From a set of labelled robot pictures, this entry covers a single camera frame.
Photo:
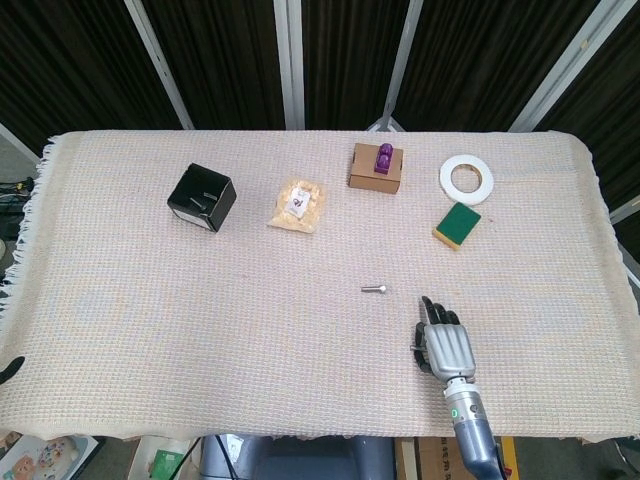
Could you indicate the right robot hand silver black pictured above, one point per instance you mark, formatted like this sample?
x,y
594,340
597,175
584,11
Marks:
x,y
450,350

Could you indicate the green yellow sponge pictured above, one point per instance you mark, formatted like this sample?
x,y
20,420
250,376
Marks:
x,y
459,220

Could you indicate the green packet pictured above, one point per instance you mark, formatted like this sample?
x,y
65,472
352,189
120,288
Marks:
x,y
165,465

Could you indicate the purple toy block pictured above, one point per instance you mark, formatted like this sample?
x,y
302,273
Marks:
x,y
384,160

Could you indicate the colourful children's book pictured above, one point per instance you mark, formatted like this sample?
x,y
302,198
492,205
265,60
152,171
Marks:
x,y
45,457

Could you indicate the clear bag of yellow snacks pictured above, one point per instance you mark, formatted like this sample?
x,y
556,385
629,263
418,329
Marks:
x,y
295,215

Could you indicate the brown printed carton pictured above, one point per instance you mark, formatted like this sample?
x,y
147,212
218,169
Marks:
x,y
435,460

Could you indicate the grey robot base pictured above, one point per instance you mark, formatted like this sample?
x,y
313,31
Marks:
x,y
310,460

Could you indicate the white tape roll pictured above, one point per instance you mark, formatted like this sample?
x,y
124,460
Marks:
x,y
450,185

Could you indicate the beige woven tablecloth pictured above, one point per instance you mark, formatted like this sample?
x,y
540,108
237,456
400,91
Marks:
x,y
200,310

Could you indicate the white frame post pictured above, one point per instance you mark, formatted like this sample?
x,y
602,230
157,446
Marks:
x,y
565,65
160,65
291,65
397,65

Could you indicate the brown cardboard box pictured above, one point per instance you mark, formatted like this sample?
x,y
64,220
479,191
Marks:
x,y
372,182

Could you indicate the black open cardboard box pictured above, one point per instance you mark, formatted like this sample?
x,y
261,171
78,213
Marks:
x,y
220,205

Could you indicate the left robot hand black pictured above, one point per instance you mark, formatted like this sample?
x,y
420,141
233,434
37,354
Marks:
x,y
12,367

